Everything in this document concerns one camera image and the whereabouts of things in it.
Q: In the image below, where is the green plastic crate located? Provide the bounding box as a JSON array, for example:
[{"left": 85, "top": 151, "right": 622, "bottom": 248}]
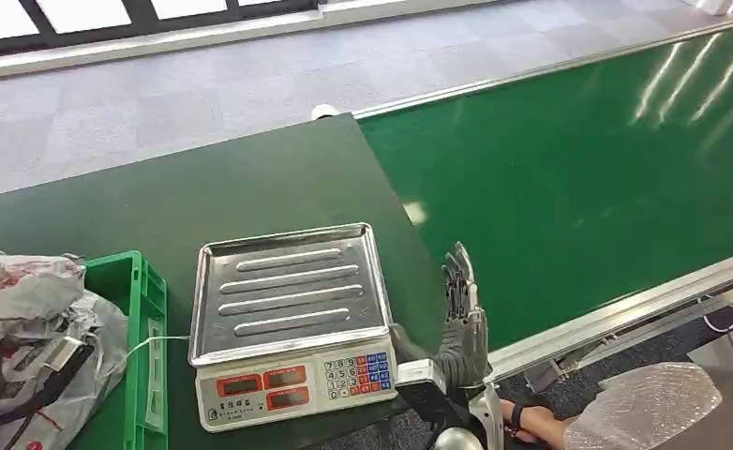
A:
[{"left": 67, "top": 249, "right": 169, "bottom": 450}]

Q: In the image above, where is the thin silver conveyor frame rail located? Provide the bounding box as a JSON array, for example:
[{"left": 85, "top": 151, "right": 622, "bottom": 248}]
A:
[{"left": 351, "top": 12, "right": 733, "bottom": 119}]

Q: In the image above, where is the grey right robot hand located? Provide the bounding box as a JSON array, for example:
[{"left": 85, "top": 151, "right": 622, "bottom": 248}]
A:
[{"left": 390, "top": 242, "right": 492, "bottom": 391}]

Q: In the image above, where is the wide silver conveyor frame rail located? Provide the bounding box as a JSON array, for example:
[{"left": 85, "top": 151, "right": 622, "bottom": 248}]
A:
[{"left": 487, "top": 245, "right": 733, "bottom": 393}]

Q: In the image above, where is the green conveyor belt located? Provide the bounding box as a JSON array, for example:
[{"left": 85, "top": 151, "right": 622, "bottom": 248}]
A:
[{"left": 356, "top": 22, "right": 733, "bottom": 353}]

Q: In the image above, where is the white electronic weighing scale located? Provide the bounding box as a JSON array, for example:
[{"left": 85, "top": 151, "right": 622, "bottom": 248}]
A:
[{"left": 187, "top": 222, "right": 400, "bottom": 433}]

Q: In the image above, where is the white looped cable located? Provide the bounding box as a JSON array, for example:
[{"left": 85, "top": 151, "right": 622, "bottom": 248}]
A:
[{"left": 701, "top": 277, "right": 733, "bottom": 334}]

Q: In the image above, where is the clear bubble wrap bundle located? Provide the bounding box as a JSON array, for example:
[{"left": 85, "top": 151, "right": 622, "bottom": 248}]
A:
[{"left": 562, "top": 362, "right": 723, "bottom": 450}]

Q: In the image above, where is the thin white scale cable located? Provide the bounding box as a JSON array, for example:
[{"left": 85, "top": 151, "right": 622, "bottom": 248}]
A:
[{"left": 96, "top": 335, "right": 192, "bottom": 380}]

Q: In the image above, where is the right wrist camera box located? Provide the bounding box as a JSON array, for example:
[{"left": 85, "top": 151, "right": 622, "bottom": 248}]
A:
[{"left": 396, "top": 358, "right": 471, "bottom": 427}]

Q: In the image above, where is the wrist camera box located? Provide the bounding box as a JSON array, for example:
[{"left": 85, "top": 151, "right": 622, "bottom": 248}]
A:
[
  {"left": 396, "top": 358, "right": 471, "bottom": 427},
  {"left": 42, "top": 335, "right": 97, "bottom": 398}
]

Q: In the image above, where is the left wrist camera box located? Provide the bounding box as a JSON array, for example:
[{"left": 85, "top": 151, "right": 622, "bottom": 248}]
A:
[{"left": 42, "top": 335, "right": 97, "bottom": 398}]

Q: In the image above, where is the black window frame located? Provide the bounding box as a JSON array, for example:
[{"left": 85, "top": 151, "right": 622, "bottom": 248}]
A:
[{"left": 0, "top": 0, "right": 322, "bottom": 60}]

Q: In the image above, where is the person's hand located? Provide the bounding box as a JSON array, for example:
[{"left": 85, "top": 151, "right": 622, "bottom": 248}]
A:
[{"left": 500, "top": 400, "right": 576, "bottom": 450}]

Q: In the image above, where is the black wrist strap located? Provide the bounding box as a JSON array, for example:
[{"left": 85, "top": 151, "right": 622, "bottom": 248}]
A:
[{"left": 507, "top": 403, "right": 526, "bottom": 439}]

